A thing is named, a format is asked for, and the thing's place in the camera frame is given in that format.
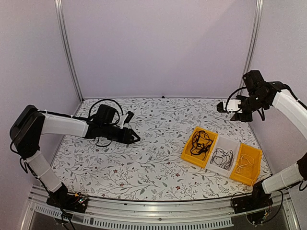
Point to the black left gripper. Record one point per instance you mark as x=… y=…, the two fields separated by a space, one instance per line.
x=128 y=132

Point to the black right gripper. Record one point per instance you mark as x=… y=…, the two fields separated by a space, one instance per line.
x=237 y=117

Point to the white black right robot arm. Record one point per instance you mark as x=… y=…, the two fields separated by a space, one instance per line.
x=292 y=122

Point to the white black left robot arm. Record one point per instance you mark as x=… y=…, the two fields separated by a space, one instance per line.
x=29 y=136

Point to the floral patterned table cloth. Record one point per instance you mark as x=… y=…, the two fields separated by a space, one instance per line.
x=151 y=169

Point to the translucent white bin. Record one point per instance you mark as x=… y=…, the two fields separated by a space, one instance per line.
x=223 y=156

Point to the yellow bin nearest centre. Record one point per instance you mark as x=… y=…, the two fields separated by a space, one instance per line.
x=199 y=147

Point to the yellow bin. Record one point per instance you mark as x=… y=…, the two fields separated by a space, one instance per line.
x=247 y=167
x=199 y=147

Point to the yellow bin far right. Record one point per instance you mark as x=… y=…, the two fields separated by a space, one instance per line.
x=247 y=167

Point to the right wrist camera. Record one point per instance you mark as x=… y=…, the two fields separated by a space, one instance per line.
x=233 y=106

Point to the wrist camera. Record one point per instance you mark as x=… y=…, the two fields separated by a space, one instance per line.
x=125 y=119
x=233 y=106

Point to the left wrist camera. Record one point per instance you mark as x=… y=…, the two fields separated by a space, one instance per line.
x=125 y=119

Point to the right aluminium frame post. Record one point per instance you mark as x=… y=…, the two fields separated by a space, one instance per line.
x=254 y=35

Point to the aluminium frame post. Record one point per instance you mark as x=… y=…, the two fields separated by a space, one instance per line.
x=67 y=48
x=254 y=35

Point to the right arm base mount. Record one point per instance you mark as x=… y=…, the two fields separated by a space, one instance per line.
x=258 y=211

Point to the aluminium front rail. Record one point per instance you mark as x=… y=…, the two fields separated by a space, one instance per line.
x=112 y=214

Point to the left aluminium frame post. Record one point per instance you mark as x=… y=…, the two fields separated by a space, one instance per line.
x=67 y=48

